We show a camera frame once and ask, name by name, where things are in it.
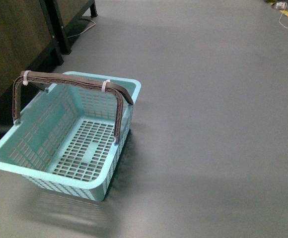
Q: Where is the white zip tie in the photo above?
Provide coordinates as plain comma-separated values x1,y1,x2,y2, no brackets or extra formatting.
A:
22,70,31,86
101,79,111,92

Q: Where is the white cable under cabinet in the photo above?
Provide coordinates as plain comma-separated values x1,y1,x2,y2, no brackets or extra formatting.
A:
67,16,96,39

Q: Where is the dark wooden cabinet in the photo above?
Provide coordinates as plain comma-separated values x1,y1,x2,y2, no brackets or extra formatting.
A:
0,0,99,129

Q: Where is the white zip tie right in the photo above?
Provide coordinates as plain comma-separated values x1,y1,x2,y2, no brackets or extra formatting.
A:
101,79,111,92

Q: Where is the light blue plastic basket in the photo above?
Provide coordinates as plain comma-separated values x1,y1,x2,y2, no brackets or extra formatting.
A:
0,71,141,201

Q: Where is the white zip tie left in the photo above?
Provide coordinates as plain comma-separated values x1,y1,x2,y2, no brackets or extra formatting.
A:
22,70,31,86

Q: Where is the white floor cable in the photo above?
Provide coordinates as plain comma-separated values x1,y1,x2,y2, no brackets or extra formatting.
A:
273,1,288,32

